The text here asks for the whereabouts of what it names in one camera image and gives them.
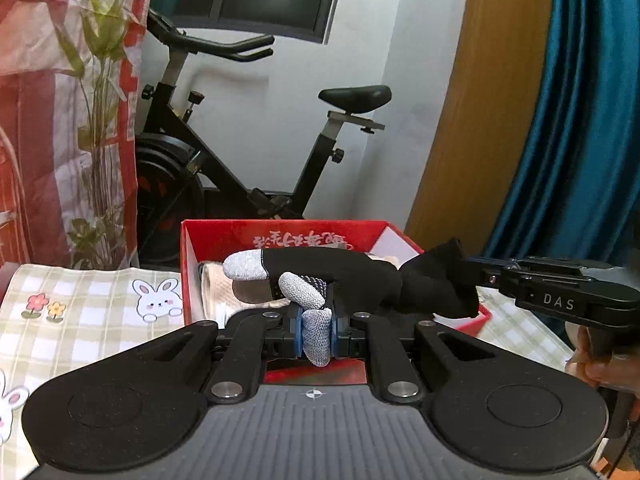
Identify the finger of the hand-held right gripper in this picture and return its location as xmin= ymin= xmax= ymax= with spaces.
xmin=475 ymin=265 xmax=518 ymax=291
xmin=464 ymin=255 xmax=526 ymax=267

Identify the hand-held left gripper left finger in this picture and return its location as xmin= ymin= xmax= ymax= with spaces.
xmin=150 ymin=305 xmax=306 ymax=405

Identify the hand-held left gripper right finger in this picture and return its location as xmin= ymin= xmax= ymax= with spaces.
xmin=329 ymin=305 xmax=496 ymax=405

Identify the black glove with grey fingertips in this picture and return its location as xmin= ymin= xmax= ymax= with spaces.
xmin=222 ymin=237 xmax=481 ymax=367

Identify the beige sock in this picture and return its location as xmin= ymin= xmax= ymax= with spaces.
xmin=199 ymin=259 xmax=292 ymax=325

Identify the red strawberry print box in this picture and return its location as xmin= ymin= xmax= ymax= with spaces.
xmin=180 ymin=219 xmax=495 ymax=386

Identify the person's right hand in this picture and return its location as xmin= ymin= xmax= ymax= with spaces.
xmin=564 ymin=322 xmax=640 ymax=393

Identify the wooden door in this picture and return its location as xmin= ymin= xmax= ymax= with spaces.
xmin=405 ymin=0 xmax=556 ymax=256

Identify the blue curtain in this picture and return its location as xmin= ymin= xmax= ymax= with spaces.
xmin=482 ymin=0 xmax=640 ymax=271

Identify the green checked rabbit tablecloth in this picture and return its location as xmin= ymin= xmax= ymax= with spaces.
xmin=0 ymin=262 xmax=581 ymax=480

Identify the black exercise bike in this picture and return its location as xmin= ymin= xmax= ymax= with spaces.
xmin=135 ymin=7 xmax=393 ymax=266

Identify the red plant print curtain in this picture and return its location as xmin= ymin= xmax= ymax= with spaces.
xmin=0 ymin=0 xmax=163 ymax=271

